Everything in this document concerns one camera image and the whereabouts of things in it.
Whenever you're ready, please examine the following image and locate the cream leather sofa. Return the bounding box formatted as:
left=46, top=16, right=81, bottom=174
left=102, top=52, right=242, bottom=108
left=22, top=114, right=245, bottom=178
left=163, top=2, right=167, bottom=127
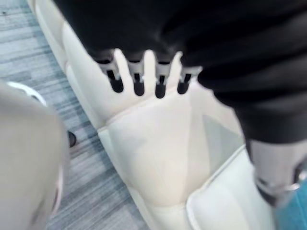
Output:
left=26, top=0, right=280, bottom=230

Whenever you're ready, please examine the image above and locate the dark robot foot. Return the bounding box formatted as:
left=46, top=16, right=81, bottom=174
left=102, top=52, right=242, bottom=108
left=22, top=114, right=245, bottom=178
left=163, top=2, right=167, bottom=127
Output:
left=68, top=131, right=78, bottom=148

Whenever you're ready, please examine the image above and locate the silver robot leg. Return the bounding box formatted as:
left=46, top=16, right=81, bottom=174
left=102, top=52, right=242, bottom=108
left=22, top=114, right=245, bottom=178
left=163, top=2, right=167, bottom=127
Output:
left=0, top=80, right=72, bottom=230

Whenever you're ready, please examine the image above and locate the teal cushion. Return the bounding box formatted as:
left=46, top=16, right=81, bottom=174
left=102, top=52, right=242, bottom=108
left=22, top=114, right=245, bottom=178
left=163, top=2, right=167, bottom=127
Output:
left=275, top=186, right=307, bottom=230

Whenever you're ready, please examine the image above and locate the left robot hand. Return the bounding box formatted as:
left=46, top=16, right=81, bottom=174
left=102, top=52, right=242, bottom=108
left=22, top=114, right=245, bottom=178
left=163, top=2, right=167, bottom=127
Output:
left=51, top=0, right=307, bottom=207

